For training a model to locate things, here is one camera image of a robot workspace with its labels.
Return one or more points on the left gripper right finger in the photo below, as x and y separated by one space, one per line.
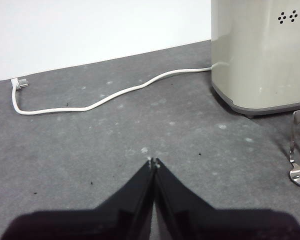
215 225

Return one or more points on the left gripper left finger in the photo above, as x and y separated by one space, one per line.
90 225

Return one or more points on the cream two-slot toaster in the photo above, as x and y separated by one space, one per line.
260 62

